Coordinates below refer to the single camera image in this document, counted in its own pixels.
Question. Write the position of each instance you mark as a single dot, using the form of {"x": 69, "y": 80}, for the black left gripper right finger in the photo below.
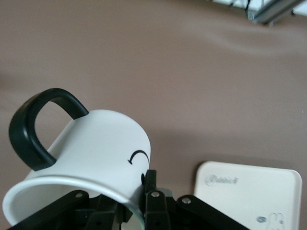
{"x": 156, "y": 210}

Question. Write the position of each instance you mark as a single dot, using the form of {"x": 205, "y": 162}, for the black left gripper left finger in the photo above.
{"x": 105, "y": 213}

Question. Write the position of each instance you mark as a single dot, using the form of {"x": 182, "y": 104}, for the cream rectangular rabbit tray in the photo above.
{"x": 239, "y": 203}

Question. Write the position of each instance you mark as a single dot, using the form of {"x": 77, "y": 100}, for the brown table cover mat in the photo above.
{"x": 168, "y": 83}

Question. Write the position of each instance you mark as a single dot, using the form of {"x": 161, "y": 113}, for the aluminium frame profile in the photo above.
{"x": 275, "y": 12}

